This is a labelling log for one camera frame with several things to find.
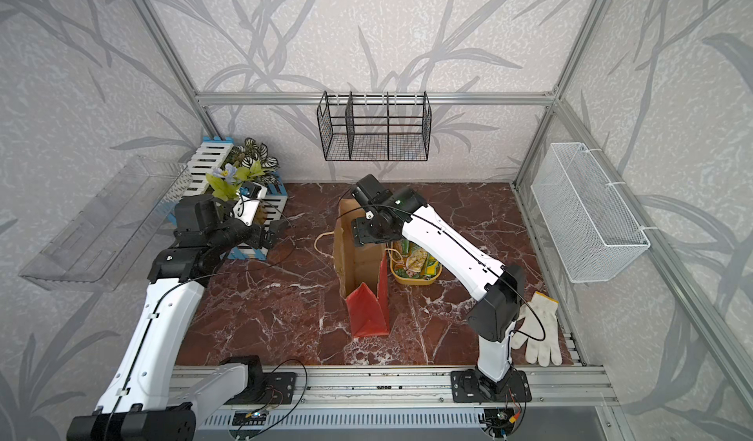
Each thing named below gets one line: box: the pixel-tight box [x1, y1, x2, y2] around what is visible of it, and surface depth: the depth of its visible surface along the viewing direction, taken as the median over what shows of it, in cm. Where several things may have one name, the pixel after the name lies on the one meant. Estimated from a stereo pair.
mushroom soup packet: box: [404, 246, 429, 279], surface depth 93 cm
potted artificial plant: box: [205, 137, 282, 201], surface depth 91 cm
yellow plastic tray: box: [390, 244, 444, 287], surface depth 90 cm
